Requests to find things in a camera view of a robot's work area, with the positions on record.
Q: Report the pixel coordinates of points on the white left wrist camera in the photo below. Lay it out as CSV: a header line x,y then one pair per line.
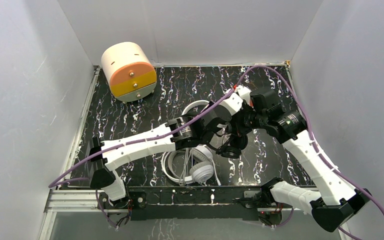
x,y
234,103

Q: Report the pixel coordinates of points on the small white on-ear headphones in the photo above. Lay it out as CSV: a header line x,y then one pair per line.
x,y
196,108

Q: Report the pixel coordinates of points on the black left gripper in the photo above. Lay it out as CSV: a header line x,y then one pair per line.
x,y
229,145

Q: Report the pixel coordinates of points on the large white over-ear headphones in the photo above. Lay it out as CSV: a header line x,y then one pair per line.
x,y
198,166

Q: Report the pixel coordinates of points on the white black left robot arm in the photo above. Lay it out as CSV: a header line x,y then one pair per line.
x,y
191,133

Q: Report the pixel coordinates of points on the black wired headphones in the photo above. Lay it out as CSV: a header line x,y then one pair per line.
x,y
236,142

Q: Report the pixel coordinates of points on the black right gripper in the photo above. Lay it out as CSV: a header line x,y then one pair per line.
x,y
236,127

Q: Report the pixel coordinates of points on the pastel mini drawer cabinet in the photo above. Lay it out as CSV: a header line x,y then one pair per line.
x,y
129,73

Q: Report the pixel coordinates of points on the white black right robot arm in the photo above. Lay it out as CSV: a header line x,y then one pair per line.
x,y
336,199

